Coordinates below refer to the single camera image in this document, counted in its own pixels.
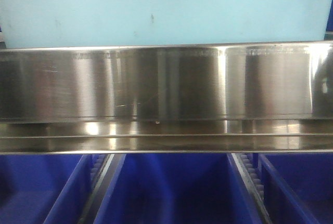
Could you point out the light blue plastic bin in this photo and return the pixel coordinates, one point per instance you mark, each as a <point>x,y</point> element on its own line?
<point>66,23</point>

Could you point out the dark blue bin lower middle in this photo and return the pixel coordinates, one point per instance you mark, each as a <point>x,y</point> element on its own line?
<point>177,188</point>

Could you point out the dark blue bin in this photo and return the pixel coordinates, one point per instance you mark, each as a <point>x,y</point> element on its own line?
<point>44,188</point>
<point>177,188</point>
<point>297,187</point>

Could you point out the roller track left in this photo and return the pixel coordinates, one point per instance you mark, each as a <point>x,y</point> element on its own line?
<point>100,185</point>

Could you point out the roller track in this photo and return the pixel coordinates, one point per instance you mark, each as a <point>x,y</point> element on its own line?
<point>252,183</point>
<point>100,185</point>

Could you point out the roller track right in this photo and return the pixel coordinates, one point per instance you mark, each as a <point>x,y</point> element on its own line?
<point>252,183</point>

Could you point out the dark blue bin lower right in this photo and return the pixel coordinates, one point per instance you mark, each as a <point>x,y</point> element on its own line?
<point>297,187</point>

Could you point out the dark blue bin lower left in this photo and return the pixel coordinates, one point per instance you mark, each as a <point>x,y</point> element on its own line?
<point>44,188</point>

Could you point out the stainless steel shelf rail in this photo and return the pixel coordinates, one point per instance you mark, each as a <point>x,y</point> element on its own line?
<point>252,97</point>

